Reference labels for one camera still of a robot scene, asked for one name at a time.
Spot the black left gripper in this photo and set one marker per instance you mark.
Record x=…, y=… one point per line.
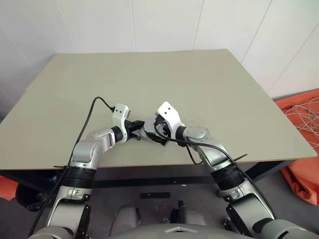
x=129, y=130

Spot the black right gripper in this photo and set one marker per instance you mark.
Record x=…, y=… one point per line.
x=162, y=127

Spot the silver motor lid circuit board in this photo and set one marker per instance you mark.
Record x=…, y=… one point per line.
x=150, y=125

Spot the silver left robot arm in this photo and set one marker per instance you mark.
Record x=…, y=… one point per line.
x=84, y=152

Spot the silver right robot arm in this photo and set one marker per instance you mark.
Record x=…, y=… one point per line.
x=211, y=154

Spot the gray rounded robot leg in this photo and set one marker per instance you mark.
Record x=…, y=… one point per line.
x=193, y=217
x=125, y=215

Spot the black zip tie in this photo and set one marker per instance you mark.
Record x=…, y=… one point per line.
x=240, y=157
x=59, y=166

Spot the gray robot torso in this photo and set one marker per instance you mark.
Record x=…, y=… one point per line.
x=174, y=234

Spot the black rounded bag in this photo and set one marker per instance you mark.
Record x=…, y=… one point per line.
x=30, y=199

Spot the small orange fabric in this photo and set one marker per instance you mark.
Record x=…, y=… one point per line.
x=7, y=188

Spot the large orange fabric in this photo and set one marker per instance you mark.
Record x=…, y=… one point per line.
x=306, y=181

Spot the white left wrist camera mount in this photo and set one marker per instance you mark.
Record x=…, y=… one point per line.
x=119, y=109

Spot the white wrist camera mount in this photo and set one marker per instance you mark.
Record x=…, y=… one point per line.
x=119, y=109
x=169, y=112

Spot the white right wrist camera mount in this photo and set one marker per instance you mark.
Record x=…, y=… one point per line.
x=169, y=112

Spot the black table frame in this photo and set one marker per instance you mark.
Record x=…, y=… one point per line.
x=154, y=183

